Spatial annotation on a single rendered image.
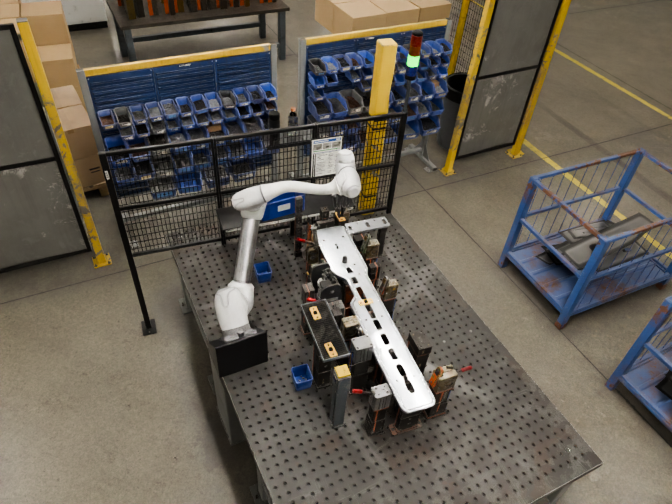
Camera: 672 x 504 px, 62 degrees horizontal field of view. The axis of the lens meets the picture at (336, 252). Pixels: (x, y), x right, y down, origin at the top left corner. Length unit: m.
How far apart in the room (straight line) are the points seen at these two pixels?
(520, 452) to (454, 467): 0.37
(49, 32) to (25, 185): 2.69
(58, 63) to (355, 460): 5.00
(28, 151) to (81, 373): 1.55
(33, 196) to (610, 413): 4.36
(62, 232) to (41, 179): 0.52
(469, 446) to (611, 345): 2.06
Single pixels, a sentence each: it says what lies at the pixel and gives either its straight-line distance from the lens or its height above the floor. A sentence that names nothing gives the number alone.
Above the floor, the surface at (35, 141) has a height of 1.21.
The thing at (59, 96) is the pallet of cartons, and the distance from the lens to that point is 5.83.
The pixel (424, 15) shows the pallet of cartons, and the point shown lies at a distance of 6.20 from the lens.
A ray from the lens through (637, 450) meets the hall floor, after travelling 4.38.
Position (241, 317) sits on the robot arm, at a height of 0.99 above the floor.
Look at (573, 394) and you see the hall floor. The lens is 4.42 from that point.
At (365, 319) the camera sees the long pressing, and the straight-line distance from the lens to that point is 3.07.
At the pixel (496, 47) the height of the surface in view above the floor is 1.33.
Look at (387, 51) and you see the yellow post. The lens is 3.52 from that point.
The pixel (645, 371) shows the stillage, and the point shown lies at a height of 0.16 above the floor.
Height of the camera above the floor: 3.35
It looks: 43 degrees down
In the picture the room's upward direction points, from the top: 5 degrees clockwise
